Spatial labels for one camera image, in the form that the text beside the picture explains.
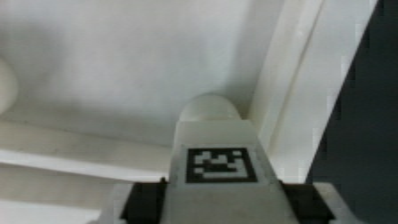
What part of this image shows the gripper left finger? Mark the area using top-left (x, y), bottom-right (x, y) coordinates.
top-left (87, 181), bottom-right (170, 224)

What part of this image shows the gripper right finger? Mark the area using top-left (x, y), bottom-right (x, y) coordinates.
top-left (282, 182), bottom-right (355, 224)

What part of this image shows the white L-shaped obstacle fence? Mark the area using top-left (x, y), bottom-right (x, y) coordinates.
top-left (268, 0), bottom-right (378, 183)

